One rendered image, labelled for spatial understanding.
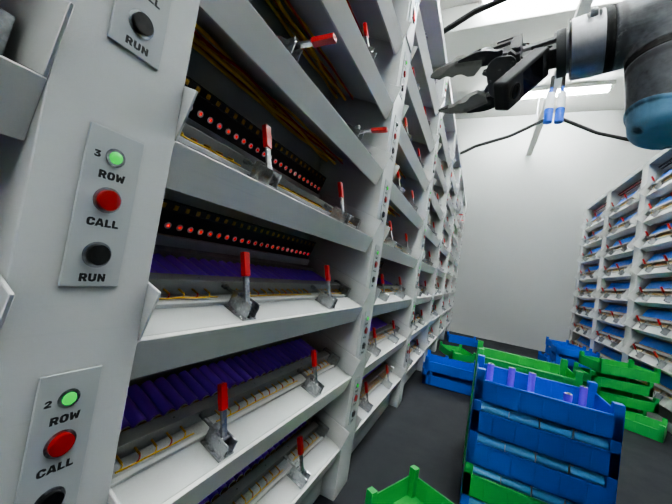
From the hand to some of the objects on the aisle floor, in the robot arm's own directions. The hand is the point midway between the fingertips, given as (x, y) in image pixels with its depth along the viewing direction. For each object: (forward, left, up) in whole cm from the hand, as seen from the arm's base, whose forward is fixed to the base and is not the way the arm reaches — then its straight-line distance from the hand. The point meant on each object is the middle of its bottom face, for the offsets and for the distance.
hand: (440, 94), depth 61 cm
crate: (0, -24, -97) cm, 100 cm away
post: (+23, +48, -97) cm, 111 cm away
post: (+36, -20, -95) cm, 103 cm away
